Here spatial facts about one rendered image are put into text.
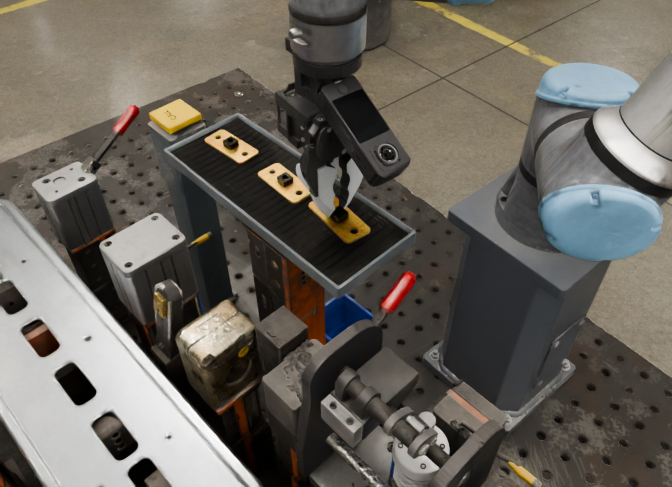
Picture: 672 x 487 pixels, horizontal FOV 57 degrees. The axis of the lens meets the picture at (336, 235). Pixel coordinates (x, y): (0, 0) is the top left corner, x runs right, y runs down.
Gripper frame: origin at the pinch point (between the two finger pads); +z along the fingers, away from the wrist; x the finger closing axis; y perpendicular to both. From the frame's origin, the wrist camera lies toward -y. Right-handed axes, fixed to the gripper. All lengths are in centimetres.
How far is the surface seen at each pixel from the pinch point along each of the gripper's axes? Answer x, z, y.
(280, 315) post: 10.4, 11.4, -1.9
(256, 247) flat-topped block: 4.7, 15.9, 13.9
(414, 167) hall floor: -121, 121, 105
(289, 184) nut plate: -0.5, 4.8, 11.9
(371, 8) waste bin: -169, 97, 195
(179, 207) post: 7.1, 23.9, 37.3
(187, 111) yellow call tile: 2.4, 5.3, 36.7
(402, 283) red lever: -2.0, 6.0, -10.2
